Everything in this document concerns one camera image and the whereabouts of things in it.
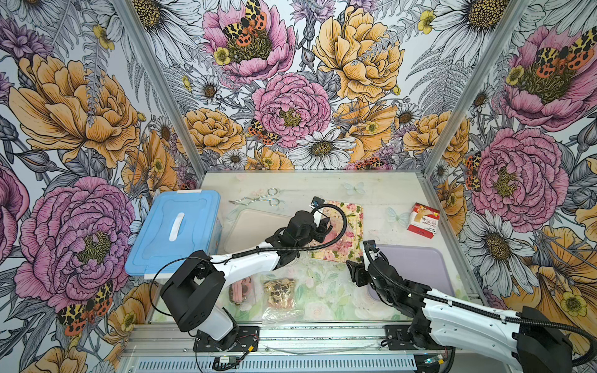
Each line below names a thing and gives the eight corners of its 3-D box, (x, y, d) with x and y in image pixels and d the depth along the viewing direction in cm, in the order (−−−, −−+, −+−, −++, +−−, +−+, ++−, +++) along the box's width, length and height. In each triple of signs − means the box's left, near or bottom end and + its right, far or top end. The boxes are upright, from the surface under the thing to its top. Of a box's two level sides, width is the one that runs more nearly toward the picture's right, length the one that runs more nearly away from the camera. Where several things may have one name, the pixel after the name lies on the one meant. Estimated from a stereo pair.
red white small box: (406, 230, 103) (409, 224, 99) (411, 207, 111) (415, 201, 107) (432, 240, 99) (437, 234, 96) (436, 216, 107) (440, 210, 104)
